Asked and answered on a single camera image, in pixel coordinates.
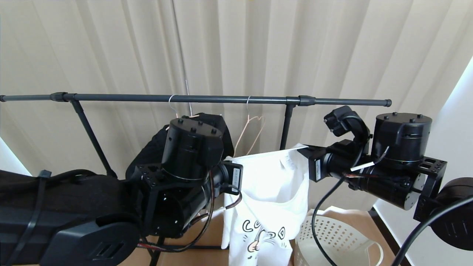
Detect beige curtain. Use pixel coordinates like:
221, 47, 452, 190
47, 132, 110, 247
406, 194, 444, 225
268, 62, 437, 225
0, 0, 473, 218

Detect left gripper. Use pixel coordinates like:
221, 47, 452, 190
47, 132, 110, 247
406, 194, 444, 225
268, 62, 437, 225
219, 161, 244, 196

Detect black cable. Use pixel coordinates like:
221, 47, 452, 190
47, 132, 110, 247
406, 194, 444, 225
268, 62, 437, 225
391, 195, 473, 266
312, 111, 371, 266

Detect pink clothes hanger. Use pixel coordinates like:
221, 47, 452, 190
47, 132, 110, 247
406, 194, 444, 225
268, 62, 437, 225
234, 96, 266, 157
168, 95, 202, 130

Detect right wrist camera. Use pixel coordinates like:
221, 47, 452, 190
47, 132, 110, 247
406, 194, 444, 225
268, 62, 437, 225
324, 106, 371, 144

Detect black clothes rack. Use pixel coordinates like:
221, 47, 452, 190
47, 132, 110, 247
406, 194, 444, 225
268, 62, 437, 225
0, 92, 392, 266

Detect black shorts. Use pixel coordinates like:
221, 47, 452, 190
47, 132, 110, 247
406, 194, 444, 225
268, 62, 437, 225
126, 113, 234, 181

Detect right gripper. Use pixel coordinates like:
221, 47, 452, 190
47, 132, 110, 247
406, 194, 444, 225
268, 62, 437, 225
306, 145, 357, 182

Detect white laundry basket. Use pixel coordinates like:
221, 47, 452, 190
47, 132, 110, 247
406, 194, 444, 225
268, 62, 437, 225
294, 211, 385, 266

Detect white garment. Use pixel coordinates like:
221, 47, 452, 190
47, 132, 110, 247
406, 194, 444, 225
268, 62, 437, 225
221, 143, 311, 266

